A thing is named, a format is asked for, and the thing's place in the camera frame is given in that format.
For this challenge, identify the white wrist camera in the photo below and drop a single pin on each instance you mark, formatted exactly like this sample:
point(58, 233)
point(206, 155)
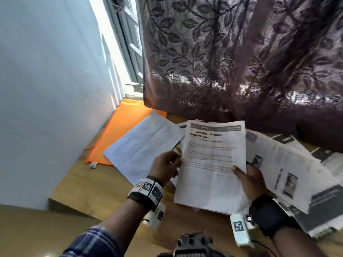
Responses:
point(239, 228)
point(156, 214)

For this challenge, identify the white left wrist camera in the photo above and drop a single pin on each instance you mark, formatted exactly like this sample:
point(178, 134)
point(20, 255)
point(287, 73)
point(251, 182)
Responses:
point(156, 214)

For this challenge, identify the plain white paper sheet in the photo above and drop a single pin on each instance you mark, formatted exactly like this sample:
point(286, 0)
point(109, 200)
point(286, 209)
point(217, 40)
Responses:
point(144, 141)

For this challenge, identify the purple leaf-pattern curtain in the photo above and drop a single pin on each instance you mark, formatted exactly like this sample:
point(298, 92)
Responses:
point(214, 56)

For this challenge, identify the printed white paper sheet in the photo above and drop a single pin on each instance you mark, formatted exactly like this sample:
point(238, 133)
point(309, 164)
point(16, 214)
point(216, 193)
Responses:
point(211, 168)

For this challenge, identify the marker-tagged left wrist band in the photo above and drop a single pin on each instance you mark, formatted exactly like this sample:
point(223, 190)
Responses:
point(146, 191)

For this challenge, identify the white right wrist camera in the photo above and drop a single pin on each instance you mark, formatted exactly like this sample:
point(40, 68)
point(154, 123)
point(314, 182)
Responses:
point(239, 228)

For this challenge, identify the orange cloth folder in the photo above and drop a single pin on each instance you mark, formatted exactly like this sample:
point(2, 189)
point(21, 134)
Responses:
point(122, 125)

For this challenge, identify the folded newspaper with photos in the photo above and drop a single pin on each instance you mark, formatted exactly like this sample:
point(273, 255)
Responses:
point(331, 160)

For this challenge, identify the person's right hand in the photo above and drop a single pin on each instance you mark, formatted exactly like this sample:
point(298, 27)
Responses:
point(254, 184)

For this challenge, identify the person's left thumb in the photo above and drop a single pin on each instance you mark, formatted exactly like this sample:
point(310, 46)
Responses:
point(174, 157)

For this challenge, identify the person's left forearm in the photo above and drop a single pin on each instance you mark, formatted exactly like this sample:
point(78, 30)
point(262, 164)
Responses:
point(123, 227)

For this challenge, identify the dark-printed newspaper sheet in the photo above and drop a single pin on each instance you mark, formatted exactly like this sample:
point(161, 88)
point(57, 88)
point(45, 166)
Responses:
point(321, 208)

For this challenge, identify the large newspaper sheet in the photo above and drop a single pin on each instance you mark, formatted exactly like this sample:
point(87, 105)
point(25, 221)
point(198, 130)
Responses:
point(292, 168)

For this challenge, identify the small white zip tag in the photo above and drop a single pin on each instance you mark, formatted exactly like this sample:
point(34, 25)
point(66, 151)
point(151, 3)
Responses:
point(93, 165)

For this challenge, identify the person's right thumb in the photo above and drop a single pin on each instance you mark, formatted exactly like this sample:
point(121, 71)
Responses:
point(239, 171)

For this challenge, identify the black chest-mounted device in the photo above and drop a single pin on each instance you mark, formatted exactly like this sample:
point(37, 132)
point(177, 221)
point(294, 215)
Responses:
point(194, 246)

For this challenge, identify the black right wrist band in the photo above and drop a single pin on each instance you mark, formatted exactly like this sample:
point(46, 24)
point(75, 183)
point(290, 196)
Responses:
point(273, 215)

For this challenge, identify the blue plaid shirt sleeve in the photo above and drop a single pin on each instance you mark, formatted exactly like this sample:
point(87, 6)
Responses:
point(91, 243)

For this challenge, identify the white window frame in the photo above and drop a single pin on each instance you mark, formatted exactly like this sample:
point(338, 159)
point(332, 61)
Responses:
point(128, 37)

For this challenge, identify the person's left hand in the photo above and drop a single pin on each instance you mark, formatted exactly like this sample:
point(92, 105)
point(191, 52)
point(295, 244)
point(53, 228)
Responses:
point(163, 168)

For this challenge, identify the person's right forearm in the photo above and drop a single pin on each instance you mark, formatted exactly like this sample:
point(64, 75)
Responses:
point(297, 243)

